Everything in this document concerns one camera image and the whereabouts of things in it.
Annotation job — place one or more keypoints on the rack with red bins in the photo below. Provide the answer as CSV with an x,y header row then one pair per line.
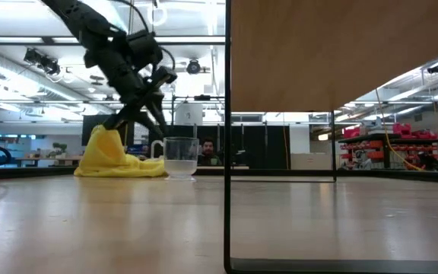
x,y
375,144

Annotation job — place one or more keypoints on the yellow cloth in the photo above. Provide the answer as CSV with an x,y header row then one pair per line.
x,y
105,160

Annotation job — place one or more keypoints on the person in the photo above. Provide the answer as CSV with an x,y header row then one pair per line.
x,y
208,150

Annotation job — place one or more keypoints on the black overhead beam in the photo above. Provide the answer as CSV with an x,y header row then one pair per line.
x,y
13,40

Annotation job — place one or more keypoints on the black monitor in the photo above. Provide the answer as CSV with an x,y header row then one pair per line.
x,y
89,129

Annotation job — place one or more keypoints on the black partition panels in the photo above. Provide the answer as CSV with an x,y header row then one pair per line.
x,y
257,148

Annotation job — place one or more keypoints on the black ceiling light rig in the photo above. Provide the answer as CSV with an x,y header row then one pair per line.
x,y
44,62

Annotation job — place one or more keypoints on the clear plastic mug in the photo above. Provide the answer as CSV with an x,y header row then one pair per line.
x,y
181,167

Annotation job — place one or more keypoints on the black metal table frame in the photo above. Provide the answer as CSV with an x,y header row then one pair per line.
x,y
32,173

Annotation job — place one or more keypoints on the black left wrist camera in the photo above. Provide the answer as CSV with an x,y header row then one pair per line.
x,y
145,49

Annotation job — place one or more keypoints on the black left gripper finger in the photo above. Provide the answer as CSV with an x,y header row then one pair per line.
x,y
156,114
118,118

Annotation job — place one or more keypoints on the wooden cutting board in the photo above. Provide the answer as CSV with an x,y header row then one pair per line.
x,y
337,57

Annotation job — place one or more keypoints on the green potted plant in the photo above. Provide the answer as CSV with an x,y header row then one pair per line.
x,y
59,148

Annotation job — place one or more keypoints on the black ceiling camera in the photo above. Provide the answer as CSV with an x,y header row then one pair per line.
x,y
193,67

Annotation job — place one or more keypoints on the cardboard box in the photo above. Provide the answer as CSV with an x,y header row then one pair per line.
x,y
310,161

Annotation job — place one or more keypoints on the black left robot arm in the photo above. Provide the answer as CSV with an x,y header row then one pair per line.
x,y
89,26

